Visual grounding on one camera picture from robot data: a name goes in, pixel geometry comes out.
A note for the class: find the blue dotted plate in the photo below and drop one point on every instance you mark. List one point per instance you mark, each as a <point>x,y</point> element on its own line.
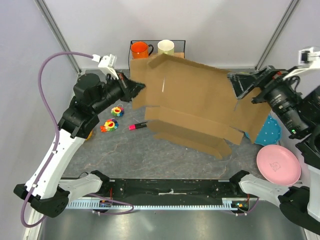
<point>268,133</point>

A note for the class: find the red rainbow flower toy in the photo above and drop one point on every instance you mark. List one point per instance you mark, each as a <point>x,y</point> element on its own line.
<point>109,126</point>

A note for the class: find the orange bowl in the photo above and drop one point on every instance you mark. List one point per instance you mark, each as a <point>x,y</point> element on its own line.
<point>90,135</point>

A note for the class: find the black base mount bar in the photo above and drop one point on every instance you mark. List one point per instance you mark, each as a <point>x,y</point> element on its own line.
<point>170,192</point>

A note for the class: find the brown cardboard paper box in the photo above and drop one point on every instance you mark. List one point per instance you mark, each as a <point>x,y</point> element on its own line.
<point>194,105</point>

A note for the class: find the pink marker pen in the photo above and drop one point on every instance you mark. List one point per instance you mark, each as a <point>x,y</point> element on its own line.
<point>138,126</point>

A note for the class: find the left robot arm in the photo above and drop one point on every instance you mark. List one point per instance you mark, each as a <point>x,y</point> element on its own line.
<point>44,191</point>

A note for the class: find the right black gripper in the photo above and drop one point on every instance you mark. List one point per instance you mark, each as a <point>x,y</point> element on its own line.
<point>269,78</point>

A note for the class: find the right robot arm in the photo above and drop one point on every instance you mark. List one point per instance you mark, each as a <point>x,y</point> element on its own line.
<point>301,117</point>

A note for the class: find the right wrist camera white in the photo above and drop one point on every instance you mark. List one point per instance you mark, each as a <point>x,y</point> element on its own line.
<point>308,60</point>

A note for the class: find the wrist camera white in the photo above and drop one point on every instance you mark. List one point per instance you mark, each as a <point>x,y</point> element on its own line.
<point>106,64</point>
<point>308,60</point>

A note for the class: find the orange mug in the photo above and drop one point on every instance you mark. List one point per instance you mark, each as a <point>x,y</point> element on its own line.
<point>141,50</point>

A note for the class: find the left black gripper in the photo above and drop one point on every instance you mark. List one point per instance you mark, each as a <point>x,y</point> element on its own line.
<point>130,89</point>

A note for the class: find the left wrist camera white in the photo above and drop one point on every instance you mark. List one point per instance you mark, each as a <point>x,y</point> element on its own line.
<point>106,64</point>

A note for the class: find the white cable duct rail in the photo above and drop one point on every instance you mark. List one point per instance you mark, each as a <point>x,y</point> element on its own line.
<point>91,203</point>

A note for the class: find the pink plate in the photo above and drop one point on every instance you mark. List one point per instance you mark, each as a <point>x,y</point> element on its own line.
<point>278,165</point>

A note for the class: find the light green mug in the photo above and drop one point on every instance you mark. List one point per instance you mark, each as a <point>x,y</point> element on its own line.
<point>166,47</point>

